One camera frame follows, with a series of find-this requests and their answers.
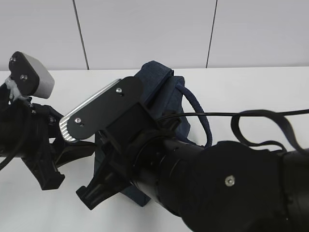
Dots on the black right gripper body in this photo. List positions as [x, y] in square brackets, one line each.
[133, 152]

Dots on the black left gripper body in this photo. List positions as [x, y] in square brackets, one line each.
[24, 126]

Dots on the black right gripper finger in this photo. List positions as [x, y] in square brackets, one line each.
[105, 183]

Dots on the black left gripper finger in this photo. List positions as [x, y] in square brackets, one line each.
[62, 153]
[43, 168]

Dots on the navy blue lunch bag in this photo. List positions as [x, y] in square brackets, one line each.
[162, 95]

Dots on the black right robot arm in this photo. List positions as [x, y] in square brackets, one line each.
[233, 186]

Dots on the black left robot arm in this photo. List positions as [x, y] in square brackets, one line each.
[31, 132]

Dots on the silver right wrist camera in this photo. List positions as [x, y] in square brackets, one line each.
[101, 109]

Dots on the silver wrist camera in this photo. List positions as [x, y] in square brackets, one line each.
[101, 109]
[31, 77]

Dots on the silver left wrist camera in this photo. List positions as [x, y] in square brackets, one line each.
[31, 77]

